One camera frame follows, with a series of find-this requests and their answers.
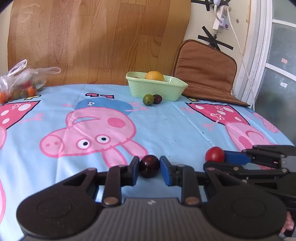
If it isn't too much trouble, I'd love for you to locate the wooden board backdrop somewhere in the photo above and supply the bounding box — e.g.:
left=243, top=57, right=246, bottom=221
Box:
left=8, top=0, right=191, bottom=86

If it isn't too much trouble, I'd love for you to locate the green tomato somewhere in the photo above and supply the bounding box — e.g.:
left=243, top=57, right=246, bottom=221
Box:
left=142, top=94, right=154, bottom=106

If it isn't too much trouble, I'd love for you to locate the red cherry tomato back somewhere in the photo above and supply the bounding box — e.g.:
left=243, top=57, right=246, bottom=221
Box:
left=205, top=147, right=225, bottom=163

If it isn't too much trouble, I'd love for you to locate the light green ceramic bowl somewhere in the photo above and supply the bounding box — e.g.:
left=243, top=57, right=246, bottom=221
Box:
left=126, top=72, right=188, bottom=101

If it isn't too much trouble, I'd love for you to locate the white wall charger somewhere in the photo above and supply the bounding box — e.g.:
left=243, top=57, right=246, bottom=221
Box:
left=213, top=0, right=231, bottom=32

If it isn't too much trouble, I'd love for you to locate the white power cable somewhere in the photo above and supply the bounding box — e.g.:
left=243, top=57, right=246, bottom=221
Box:
left=225, top=6, right=256, bottom=110

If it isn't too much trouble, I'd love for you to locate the Peppa Pig blue tablecloth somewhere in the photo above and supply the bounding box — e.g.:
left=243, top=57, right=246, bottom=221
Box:
left=1, top=85, right=291, bottom=240

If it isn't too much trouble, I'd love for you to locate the clear plastic fruit bag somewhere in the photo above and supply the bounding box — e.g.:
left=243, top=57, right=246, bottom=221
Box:
left=1, top=59, right=61, bottom=105

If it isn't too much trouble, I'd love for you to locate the large yellow citrus fruit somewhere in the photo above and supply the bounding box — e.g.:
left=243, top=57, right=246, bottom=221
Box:
left=145, top=71, right=165, bottom=81

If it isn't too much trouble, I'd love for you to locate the white window frame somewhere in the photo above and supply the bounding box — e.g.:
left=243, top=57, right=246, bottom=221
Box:
left=229, top=1, right=295, bottom=105

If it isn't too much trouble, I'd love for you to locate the person's right hand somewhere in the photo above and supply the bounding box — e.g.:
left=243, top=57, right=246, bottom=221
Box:
left=279, top=211, right=295, bottom=239

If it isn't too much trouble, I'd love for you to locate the black tape cross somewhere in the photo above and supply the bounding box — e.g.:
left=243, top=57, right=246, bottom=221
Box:
left=198, top=26, right=234, bottom=51

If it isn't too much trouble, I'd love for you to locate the brown padded cushion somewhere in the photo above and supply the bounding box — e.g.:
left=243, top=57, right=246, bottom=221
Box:
left=172, top=40, right=249, bottom=106

